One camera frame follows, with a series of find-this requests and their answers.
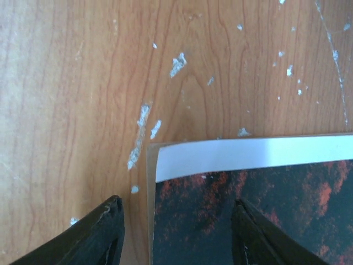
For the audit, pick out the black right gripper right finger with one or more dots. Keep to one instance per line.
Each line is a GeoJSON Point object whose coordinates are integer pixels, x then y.
{"type": "Point", "coordinates": [256, 240]}

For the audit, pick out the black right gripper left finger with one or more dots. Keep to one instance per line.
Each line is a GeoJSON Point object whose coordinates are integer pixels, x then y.
{"type": "Point", "coordinates": [97, 238]}

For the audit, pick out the brown frame backing board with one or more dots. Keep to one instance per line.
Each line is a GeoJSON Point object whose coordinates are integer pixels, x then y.
{"type": "Point", "coordinates": [149, 193]}

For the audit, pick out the autumn forest photo print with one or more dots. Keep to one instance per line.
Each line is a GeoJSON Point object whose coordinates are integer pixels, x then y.
{"type": "Point", "coordinates": [207, 207]}

